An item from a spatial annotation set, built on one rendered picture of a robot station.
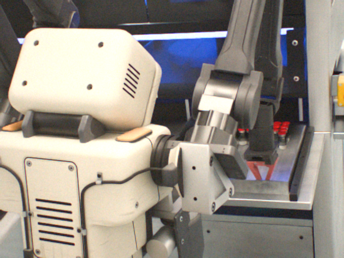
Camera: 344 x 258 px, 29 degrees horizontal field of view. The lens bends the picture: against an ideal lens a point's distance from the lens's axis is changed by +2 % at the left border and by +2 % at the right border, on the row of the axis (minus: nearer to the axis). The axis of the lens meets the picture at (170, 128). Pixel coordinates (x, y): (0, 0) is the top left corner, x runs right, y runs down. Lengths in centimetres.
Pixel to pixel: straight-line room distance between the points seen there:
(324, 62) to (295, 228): 52
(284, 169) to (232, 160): 68
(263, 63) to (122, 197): 56
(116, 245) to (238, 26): 42
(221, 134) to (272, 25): 42
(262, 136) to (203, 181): 53
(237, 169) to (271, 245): 107
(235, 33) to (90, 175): 35
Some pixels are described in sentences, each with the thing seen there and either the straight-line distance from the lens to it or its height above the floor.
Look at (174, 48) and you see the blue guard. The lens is 189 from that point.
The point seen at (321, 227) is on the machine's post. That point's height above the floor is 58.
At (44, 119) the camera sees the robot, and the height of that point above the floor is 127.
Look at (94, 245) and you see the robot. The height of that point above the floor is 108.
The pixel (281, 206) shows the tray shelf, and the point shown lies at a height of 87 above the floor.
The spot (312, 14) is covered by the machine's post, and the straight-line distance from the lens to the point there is 179.
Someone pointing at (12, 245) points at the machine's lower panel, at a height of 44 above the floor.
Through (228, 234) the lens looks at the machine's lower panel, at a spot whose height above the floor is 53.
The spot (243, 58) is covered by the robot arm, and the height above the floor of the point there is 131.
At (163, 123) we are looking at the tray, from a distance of 205.
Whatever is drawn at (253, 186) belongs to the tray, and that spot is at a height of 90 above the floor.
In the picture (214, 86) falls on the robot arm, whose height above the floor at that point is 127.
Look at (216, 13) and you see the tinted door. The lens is 184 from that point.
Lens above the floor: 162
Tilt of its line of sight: 22 degrees down
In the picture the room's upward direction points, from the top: 7 degrees counter-clockwise
